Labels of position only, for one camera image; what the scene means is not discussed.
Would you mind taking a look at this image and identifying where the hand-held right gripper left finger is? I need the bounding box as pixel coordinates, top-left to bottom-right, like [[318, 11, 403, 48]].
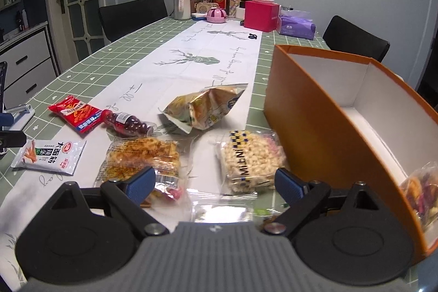
[[51, 166, 170, 237]]

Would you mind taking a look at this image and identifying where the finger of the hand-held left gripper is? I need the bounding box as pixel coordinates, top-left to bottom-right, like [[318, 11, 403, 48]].
[[0, 130, 27, 156], [0, 104, 35, 130]]

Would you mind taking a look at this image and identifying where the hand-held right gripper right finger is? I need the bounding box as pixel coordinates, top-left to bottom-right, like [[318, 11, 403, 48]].
[[262, 168, 379, 238]]

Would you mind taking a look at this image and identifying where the red snack packet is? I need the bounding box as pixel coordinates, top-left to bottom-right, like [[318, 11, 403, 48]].
[[48, 94, 104, 134]]

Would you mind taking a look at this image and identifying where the orange cardboard box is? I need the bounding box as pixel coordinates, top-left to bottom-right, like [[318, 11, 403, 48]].
[[263, 44, 438, 256]]

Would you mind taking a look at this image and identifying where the yellow puffed snack bag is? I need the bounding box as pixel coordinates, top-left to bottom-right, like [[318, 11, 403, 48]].
[[158, 83, 249, 135]]

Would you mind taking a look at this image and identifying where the clear packet of yellow crackers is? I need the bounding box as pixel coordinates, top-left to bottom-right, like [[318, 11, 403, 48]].
[[94, 136, 183, 208]]

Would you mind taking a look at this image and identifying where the white green snack packet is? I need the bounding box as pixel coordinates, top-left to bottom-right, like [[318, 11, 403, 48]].
[[11, 139, 87, 176]]

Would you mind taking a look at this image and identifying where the puffed rice cake packet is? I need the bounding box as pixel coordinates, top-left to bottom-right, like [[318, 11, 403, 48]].
[[215, 129, 289, 196]]

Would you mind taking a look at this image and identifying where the white drawer cabinet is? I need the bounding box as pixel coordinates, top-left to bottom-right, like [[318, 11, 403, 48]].
[[0, 23, 57, 109]]

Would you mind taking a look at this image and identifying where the clear bag of red candies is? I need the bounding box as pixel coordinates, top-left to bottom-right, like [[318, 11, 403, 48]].
[[102, 109, 155, 138]]

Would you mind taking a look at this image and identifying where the small clear wrapper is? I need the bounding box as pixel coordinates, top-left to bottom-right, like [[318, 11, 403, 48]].
[[191, 199, 254, 223]]

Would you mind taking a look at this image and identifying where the white deer print table runner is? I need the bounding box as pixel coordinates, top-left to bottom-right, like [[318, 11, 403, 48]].
[[0, 18, 264, 292]]

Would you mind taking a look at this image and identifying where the mixed dried fruit packet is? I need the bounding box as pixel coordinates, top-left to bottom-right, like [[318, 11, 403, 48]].
[[399, 162, 438, 232]]

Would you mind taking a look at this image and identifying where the green checked tablecloth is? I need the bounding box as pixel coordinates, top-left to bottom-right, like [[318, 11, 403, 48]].
[[0, 14, 438, 292]]

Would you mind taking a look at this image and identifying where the purple tissue pack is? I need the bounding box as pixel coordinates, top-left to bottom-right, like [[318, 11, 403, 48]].
[[276, 14, 317, 41]]

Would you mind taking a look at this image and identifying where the black chair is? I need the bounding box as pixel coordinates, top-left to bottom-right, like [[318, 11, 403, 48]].
[[322, 16, 391, 63], [99, 0, 168, 44]]

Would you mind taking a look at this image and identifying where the magenta square box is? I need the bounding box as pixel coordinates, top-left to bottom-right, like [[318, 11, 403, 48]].
[[244, 0, 281, 33]]

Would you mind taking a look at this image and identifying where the pink round container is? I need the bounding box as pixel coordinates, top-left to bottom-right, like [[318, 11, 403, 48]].
[[206, 7, 228, 24]]

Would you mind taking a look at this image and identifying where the beige small radio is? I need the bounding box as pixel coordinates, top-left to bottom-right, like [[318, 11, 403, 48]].
[[194, 1, 220, 15]]

